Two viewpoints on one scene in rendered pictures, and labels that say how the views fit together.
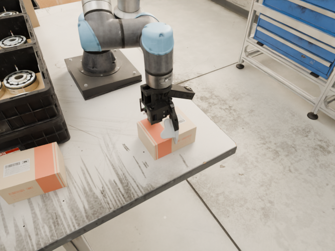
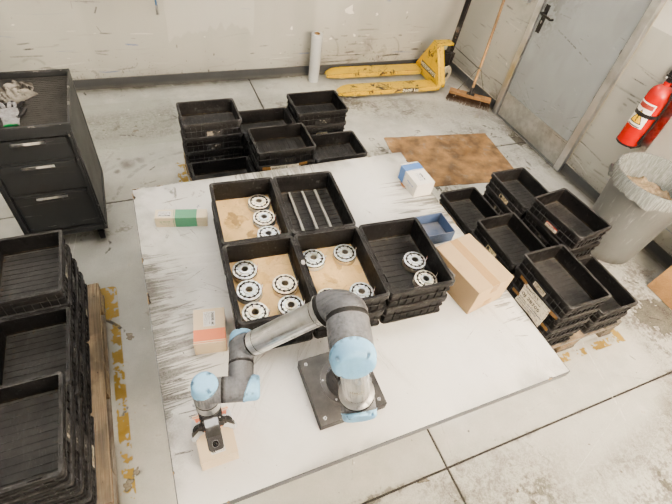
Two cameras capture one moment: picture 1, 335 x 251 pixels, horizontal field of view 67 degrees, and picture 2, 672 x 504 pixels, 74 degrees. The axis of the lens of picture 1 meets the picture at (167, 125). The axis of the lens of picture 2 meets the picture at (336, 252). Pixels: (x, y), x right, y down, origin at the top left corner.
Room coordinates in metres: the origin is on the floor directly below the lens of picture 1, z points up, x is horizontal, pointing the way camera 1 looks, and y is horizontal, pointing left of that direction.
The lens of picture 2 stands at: (0.89, -0.49, 2.30)
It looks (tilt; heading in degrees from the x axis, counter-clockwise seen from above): 47 degrees down; 92
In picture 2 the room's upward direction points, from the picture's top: 10 degrees clockwise
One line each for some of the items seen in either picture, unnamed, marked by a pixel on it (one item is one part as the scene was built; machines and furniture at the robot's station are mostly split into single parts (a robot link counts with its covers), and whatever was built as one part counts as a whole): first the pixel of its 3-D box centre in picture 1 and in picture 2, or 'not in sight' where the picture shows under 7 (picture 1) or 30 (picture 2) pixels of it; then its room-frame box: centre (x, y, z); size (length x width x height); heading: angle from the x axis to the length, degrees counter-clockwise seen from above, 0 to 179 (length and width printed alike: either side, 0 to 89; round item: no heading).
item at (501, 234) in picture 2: not in sight; (503, 255); (1.90, 1.61, 0.31); 0.40 x 0.30 x 0.34; 121
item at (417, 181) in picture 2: not in sight; (415, 179); (1.21, 1.63, 0.75); 0.20 x 0.12 x 0.09; 122
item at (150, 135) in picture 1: (166, 132); (215, 437); (0.59, 0.00, 0.74); 0.16 x 0.12 x 0.07; 121
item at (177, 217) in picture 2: not in sight; (181, 218); (0.07, 0.97, 0.73); 0.24 x 0.06 x 0.06; 18
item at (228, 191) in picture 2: not in sight; (249, 218); (0.43, 0.93, 0.87); 0.40 x 0.30 x 0.11; 118
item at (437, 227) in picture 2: not in sight; (430, 229); (1.30, 1.24, 0.74); 0.20 x 0.15 x 0.07; 30
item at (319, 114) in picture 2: not in sight; (314, 127); (0.46, 2.55, 0.37); 0.40 x 0.30 x 0.45; 31
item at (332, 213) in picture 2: not in sight; (311, 209); (0.69, 1.07, 0.87); 0.40 x 0.30 x 0.11; 118
